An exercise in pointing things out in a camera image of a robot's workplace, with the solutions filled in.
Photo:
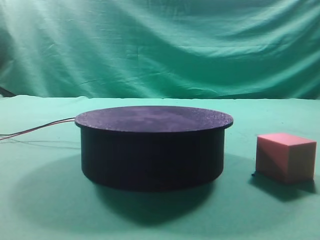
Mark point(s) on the green backdrop cloth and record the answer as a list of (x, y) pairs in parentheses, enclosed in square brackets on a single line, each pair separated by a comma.
[(181, 49)]

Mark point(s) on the green table cloth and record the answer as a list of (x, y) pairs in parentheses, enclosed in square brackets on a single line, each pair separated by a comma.
[(44, 195)]

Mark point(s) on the pink foam cube block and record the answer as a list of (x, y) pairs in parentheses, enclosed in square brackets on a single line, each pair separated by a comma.
[(286, 158)]

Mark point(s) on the black round turntable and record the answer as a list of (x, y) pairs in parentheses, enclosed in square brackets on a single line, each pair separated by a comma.
[(152, 148)]

